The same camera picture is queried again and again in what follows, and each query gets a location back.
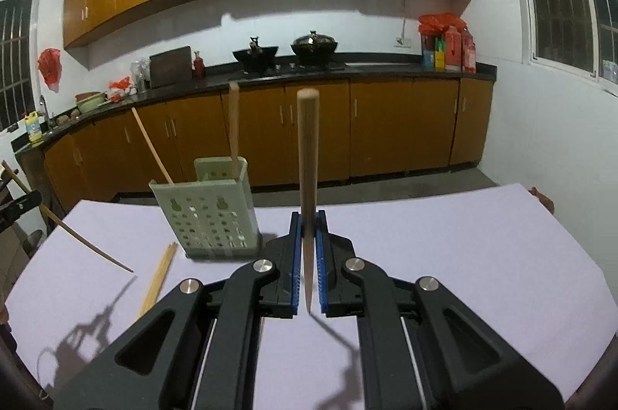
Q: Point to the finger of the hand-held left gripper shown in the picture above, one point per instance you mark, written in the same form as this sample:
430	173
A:
6	184
24	203

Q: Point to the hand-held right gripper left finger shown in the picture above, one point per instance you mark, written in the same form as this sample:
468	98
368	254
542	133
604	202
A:
297	267

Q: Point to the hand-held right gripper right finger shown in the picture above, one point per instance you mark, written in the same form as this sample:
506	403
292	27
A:
321	267

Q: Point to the wooden chopstick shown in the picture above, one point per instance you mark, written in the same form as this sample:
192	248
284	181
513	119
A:
165	269
234	125
152	148
152	287
77	236
307	173

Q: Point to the green perforated chopstick holder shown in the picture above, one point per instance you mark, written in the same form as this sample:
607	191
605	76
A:
207	217

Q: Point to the yellow detergent bottle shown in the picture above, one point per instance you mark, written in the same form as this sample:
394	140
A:
34	129

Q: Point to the metal faucet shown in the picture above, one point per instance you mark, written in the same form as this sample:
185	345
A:
46	111

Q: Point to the green basin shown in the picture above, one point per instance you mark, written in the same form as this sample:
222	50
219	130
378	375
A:
91	102

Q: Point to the hanging red plastic bag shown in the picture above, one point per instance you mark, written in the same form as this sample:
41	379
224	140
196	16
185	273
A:
50	67

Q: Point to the crumpled red plastic bag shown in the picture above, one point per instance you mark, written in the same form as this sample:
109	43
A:
119	90

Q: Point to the orange base cabinets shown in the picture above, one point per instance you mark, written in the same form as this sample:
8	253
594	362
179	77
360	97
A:
386	130

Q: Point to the lilac table mat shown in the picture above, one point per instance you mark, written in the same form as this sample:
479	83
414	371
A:
483	246

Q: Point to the clear jar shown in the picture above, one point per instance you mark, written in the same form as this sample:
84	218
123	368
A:
141	77

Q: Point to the dark wooden cutting board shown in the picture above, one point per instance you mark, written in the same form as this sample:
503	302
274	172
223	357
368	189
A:
170	67

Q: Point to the gas stove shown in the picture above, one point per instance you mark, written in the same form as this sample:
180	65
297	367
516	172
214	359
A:
289	67

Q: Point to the black kitchen countertop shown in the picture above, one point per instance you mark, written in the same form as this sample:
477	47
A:
386	71

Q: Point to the black wok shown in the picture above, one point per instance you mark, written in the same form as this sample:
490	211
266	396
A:
255	55

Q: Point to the black lidded pot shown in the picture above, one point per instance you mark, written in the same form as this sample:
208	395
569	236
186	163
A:
314	47

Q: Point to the small red bottle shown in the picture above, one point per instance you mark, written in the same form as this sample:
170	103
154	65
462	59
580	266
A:
199	67

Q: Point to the brown wooden object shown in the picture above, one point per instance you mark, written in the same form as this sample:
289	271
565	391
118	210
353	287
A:
541	198

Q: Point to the colourful carton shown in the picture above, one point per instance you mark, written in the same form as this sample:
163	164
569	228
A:
433	53

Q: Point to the red packaged bottles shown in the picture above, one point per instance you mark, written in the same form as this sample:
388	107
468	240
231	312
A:
461	50

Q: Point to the large red plastic bag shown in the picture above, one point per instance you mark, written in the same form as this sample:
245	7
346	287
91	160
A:
442	24

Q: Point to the barred window with white frame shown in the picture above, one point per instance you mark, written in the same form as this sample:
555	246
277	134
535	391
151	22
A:
14	57

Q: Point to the white wall outlet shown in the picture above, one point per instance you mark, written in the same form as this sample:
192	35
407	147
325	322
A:
403	42

